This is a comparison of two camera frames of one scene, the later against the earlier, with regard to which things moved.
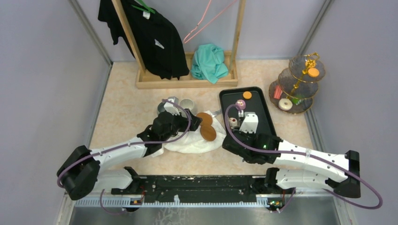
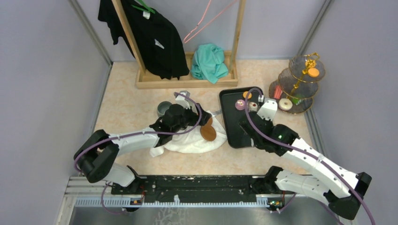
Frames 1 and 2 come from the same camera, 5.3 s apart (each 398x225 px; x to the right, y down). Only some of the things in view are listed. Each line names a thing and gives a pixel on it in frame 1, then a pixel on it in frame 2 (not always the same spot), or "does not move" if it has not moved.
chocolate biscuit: x=233 y=122 -> x=253 y=106
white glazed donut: x=285 y=104 does not move
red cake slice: x=278 y=92 does not move
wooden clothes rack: x=144 y=79 does not move
